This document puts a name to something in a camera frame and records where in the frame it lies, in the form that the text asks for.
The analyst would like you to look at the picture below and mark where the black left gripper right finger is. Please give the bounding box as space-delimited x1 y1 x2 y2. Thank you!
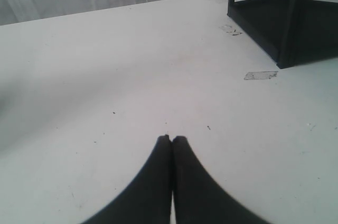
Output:
172 136 261 223

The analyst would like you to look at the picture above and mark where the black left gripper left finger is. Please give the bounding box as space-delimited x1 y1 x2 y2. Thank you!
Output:
85 135 173 223

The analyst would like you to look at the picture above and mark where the clear tape piece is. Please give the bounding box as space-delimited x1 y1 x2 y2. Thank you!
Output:
244 71 278 80

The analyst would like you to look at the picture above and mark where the clear tape remnant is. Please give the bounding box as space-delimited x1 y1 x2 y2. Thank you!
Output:
219 24 242 36

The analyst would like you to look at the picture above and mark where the black metal shelf rack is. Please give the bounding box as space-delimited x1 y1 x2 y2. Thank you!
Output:
227 0 337 69

